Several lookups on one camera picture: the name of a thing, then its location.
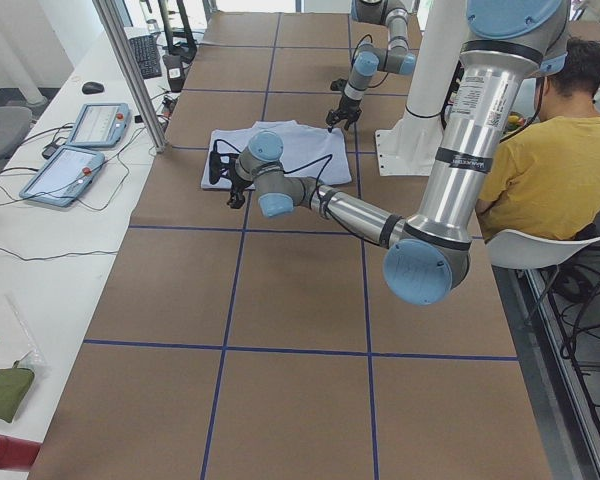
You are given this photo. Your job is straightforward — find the black computer mouse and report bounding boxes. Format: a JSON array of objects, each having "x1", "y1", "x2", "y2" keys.
[{"x1": 81, "y1": 81, "x2": 105, "y2": 95}]

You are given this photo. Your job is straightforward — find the lower teach pendant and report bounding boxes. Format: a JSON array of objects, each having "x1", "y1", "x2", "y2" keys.
[{"x1": 19, "y1": 146, "x2": 105, "y2": 208}]

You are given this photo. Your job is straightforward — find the grey office chair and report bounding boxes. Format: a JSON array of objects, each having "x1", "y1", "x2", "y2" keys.
[{"x1": 0, "y1": 106, "x2": 32, "y2": 160}]

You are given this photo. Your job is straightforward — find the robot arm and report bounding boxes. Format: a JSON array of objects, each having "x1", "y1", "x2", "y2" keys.
[
  {"x1": 210, "y1": 1, "x2": 568, "y2": 305},
  {"x1": 325, "y1": 0, "x2": 419, "y2": 132}
]

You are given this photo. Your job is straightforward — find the upper teach pendant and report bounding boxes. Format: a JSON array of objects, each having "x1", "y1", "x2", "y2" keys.
[{"x1": 66, "y1": 103, "x2": 130, "y2": 149}]

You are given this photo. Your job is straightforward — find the aluminium frame post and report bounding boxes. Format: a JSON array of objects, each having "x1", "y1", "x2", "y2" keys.
[{"x1": 92, "y1": 0, "x2": 167, "y2": 153}]

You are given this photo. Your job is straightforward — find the white plastic chair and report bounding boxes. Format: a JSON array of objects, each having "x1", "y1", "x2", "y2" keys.
[{"x1": 486, "y1": 229, "x2": 600, "y2": 270}]

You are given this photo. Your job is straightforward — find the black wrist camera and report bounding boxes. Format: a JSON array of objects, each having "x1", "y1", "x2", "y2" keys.
[
  {"x1": 208, "y1": 139, "x2": 239, "y2": 185},
  {"x1": 330, "y1": 78, "x2": 347, "y2": 92}
]

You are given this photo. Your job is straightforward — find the person in yellow shirt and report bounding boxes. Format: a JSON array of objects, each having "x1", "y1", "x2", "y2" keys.
[{"x1": 476, "y1": 38, "x2": 600, "y2": 241}]

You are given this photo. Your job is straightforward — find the green folded cloth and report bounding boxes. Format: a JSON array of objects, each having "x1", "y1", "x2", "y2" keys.
[{"x1": 0, "y1": 363, "x2": 35, "y2": 423}]

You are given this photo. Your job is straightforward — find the black pendant cable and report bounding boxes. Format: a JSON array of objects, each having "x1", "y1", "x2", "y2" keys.
[{"x1": 0, "y1": 127, "x2": 131, "y2": 262}]

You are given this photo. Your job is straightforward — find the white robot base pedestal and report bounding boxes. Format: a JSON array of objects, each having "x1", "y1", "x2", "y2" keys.
[{"x1": 375, "y1": 0, "x2": 468, "y2": 176}]

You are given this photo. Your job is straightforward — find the teach pendant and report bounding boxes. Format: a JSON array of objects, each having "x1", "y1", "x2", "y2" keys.
[
  {"x1": 19, "y1": 146, "x2": 105, "y2": 208},
  {"x1": 66, "y1": 103, "x2": 130, "y2": 149}
]

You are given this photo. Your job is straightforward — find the red cylinder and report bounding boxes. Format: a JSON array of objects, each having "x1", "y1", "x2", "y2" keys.
[{"x1": 0, "y1": 434, "x2": 42, "y2": 472}]

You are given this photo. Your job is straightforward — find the black keyboard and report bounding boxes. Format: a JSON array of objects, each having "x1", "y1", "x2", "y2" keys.
[{"x1": 128, "y1": 35, "x2": 162, "y2": 79}]

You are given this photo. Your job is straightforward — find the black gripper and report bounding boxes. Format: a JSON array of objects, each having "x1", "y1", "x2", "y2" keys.
[
  {"x1": 325, "y1": 94, "x2": 361, "y2": 132},
  {"x1": 226, "y1": 173, "x2": 253, "y2": 209}
]

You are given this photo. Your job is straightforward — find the light blue striped shirt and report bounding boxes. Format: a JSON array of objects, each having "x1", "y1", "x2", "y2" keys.
[{"x1": 207, "y1": 120, "x2": 351, "y2": 185}]

